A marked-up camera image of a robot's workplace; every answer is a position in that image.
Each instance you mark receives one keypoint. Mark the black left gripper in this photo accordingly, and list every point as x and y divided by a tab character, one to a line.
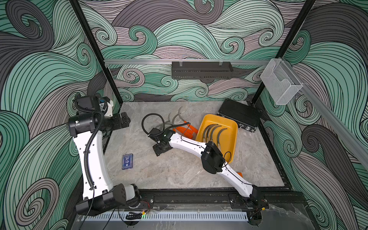
117	124

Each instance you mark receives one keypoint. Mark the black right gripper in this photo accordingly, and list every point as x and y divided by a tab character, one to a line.
156	150

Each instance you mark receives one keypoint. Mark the large wooden handle sickle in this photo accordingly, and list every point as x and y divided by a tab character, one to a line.
205	132

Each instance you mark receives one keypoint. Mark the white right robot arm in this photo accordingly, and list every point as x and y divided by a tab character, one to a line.
211	157

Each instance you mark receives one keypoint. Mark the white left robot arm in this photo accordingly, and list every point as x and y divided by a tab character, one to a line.
94	117

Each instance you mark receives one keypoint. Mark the yellow plastic storage tray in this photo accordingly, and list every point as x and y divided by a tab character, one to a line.
222	132

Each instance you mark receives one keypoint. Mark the blue playing card box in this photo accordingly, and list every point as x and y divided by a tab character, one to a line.
127	161

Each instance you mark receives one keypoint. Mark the black aluminium carrying case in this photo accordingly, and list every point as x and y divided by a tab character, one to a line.
246	117

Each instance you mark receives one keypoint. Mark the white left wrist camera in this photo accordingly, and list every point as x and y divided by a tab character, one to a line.
106	106

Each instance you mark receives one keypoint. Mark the white slotted cable duct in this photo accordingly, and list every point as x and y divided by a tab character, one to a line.
176	216

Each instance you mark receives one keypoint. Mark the black perforated wall shelf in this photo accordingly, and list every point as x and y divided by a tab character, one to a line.
202	70

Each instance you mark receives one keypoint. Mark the black vertical frame post left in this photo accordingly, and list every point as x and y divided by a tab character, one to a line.
88	32

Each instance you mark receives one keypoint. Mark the black vertical frame post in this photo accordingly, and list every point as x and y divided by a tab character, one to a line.
88	32
288	40

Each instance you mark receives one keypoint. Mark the clear plastic wall bin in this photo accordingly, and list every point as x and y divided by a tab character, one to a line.
281	81

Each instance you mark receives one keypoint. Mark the black vertical frame post right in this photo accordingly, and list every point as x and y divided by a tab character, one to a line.
288	40

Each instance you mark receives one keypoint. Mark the aluminium right side rail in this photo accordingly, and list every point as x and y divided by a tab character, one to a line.
318	94

